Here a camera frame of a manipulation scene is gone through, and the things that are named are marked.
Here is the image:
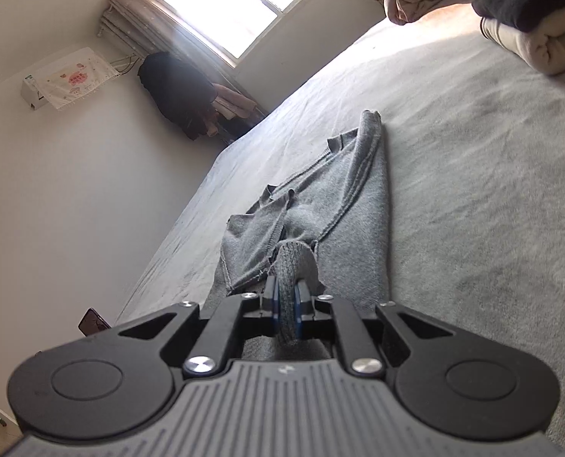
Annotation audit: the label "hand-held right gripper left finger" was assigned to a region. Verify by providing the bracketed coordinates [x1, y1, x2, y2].
[115, 278, 283, 378]

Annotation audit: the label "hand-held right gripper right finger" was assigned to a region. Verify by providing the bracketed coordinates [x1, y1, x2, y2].
[294, 280, 459, 378]

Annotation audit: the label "grey knitted sweater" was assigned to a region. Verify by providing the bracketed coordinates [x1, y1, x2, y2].
[200, 109, 390, 363]

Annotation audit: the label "hanging pink clothes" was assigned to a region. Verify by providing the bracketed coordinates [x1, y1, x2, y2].
[206, 83, 259, 136]

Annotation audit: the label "hanging dark clothes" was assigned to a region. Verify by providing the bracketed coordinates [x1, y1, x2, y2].
[137, 51, 219, 141]

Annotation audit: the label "black smartphone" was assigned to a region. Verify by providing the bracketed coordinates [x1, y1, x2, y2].
[79, 308, 112, 339]

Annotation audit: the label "window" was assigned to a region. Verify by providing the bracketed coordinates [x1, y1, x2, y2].
[144, 0, 354, 70]

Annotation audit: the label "folded beige garment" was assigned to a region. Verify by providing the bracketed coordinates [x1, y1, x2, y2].
[480, 7, 565, 76]

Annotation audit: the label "black wall cable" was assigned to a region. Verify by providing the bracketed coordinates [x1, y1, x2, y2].
[108, 54, 142, 77]

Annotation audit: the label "covered wall air conditioner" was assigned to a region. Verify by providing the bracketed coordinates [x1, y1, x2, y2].
[20, 46, 121, 112]

